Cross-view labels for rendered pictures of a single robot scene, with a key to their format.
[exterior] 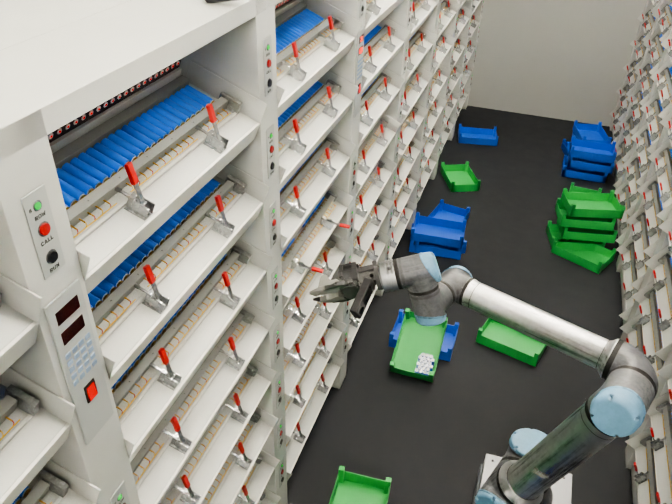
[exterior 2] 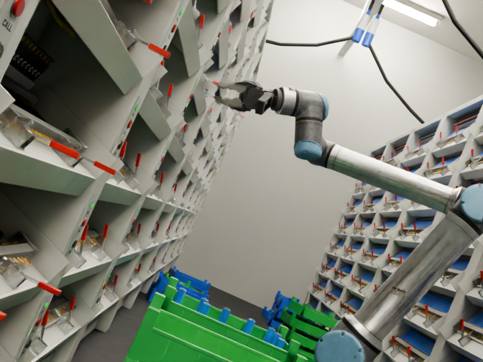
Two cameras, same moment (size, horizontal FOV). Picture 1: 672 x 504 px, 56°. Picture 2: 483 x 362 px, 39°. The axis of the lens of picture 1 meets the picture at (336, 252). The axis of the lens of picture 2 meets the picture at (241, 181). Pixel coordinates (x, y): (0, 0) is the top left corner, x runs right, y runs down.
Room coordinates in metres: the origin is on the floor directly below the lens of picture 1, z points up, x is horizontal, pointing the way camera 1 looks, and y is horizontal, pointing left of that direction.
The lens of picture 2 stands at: (-0.63, 0.53, 0.56)
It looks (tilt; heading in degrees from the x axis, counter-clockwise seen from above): 4 degrees up; 342
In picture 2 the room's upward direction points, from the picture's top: 24 degrees clockwise
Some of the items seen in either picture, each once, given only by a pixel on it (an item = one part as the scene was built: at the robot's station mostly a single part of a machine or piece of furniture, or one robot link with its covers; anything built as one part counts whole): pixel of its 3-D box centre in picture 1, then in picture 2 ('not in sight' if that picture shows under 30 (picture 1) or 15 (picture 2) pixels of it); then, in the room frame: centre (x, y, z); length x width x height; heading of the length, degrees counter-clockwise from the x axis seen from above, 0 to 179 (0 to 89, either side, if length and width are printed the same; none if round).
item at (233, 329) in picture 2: not in sight; (224, 325); (0.78, -0.02, 0.36); 0.30 x 0.20 x 0.08; 75
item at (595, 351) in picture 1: (539, 326); (395, 180); (1.36, -0.59, 0.92); 0.68 x 0.12 x 0.12; 52
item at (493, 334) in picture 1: (513, 336); not in sight; (2.30, -0.88, 0.04); 0.30 x 0.20 x 0.08; 58
